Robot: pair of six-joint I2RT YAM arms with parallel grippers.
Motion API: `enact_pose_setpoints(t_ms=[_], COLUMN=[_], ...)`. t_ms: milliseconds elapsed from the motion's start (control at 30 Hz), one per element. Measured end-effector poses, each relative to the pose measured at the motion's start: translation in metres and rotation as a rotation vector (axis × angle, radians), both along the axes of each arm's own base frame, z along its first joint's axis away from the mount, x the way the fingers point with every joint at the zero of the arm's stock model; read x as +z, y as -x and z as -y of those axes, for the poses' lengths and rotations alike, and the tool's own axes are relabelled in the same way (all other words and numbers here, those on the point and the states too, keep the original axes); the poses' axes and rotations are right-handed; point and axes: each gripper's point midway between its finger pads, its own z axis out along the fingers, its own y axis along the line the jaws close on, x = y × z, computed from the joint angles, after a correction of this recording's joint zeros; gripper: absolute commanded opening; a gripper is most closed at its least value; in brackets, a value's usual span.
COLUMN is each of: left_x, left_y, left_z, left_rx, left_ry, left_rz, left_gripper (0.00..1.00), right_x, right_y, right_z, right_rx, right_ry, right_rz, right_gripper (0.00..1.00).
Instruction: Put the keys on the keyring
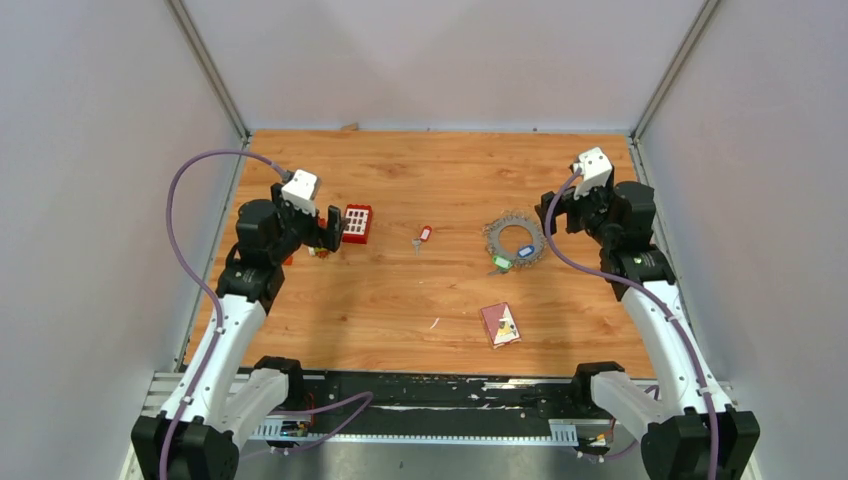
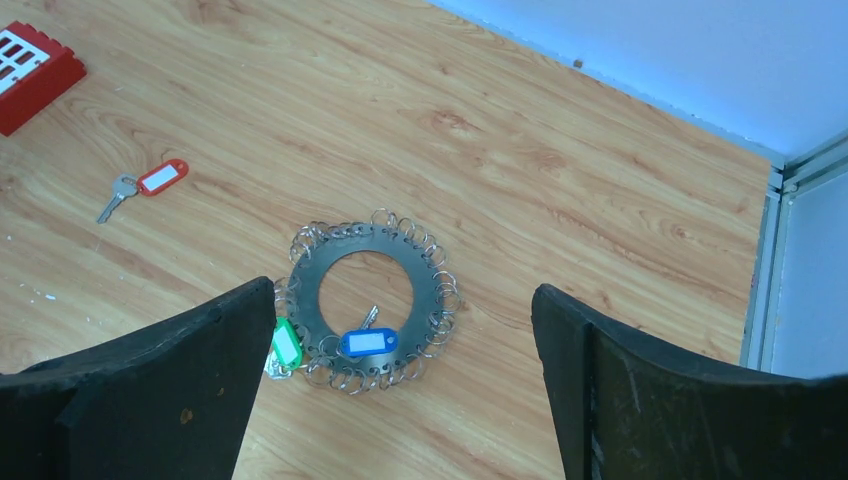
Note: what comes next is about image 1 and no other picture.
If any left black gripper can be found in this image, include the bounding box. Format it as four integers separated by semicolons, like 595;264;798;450
269;184;348;264

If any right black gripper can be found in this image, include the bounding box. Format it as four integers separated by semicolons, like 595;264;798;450
534;177;617;248

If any metal disc with keyrings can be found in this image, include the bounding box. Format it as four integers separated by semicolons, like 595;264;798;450
482;211;547;271

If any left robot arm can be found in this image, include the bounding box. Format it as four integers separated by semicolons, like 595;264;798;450
131;180;345;479

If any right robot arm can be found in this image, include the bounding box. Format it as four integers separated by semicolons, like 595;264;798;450
535;181;761;479

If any red window brick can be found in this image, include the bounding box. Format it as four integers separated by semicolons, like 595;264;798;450
342;204;373;245

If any toy brick car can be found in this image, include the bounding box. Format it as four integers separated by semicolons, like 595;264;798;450
308;247;331;259

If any green tag key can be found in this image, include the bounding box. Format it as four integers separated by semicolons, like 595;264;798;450
490;255;513;275

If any red tag key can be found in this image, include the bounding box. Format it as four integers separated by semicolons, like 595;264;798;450
412;226;432;256

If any playing card box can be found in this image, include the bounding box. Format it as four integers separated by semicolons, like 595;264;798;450
480;302;521;349

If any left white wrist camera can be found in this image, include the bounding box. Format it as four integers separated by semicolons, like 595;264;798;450
281;169;321;217

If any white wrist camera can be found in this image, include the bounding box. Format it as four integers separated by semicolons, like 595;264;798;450
572;147;614;199
281;169;321;217

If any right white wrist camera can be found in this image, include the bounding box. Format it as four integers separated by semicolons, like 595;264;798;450
572;147;614;199

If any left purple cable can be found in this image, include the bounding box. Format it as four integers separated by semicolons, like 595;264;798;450
157;149;293;480

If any purple cable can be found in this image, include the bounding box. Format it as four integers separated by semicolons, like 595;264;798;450
543;168;721;480
157;149;293;480

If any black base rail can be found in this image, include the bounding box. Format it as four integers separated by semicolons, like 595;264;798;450
269;370;612;439

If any white slotted cable duct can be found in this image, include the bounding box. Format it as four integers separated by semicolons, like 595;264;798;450
249;418;579;447

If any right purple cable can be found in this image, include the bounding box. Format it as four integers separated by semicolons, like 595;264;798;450
543;168;721;480

